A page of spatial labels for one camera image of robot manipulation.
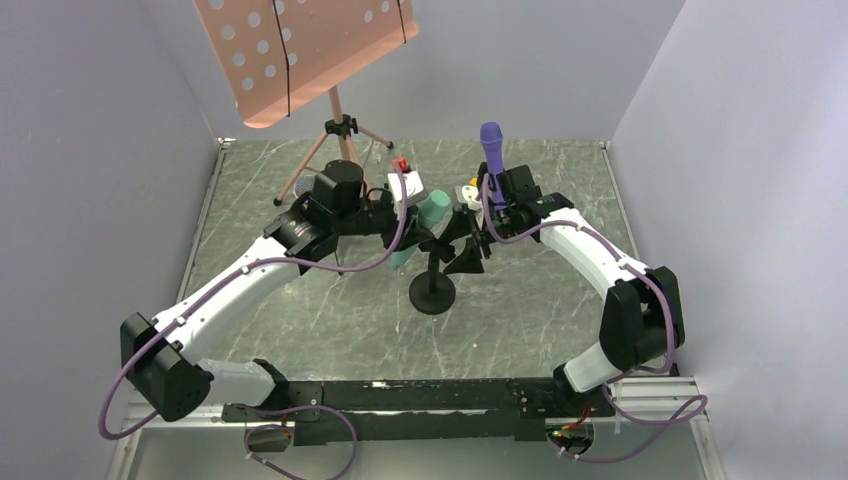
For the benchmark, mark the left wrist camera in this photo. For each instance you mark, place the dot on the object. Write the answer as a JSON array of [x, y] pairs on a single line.
[[403, 178]]

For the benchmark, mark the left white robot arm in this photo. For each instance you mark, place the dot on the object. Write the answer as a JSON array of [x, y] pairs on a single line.
[[338, 225]]

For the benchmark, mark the pink music stand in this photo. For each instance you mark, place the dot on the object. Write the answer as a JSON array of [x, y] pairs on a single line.
[[278, 56]]

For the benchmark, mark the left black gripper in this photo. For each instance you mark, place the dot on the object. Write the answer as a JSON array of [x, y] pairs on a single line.
[[407, 226]]

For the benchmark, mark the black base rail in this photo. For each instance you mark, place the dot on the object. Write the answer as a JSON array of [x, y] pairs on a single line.
[[422, 409]]

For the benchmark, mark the teal microphone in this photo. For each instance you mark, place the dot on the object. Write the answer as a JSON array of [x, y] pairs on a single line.
[[429, 213]]

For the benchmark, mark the glitter silver microphone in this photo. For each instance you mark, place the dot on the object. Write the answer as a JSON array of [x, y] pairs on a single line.
[[304, 184]]

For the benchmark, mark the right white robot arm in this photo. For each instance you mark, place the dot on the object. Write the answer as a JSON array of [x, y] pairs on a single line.
[[642, 322]]

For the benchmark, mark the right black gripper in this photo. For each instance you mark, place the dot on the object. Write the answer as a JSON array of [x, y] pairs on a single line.
[[477, 216]]

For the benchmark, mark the purple microphone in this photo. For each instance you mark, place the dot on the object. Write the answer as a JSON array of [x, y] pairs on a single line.
[[491, 140]]

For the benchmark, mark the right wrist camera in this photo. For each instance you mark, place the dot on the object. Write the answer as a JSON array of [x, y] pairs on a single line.
[[469, 195]]

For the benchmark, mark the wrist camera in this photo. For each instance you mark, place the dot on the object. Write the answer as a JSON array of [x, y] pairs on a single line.
[[469, 195], [403, 178]]

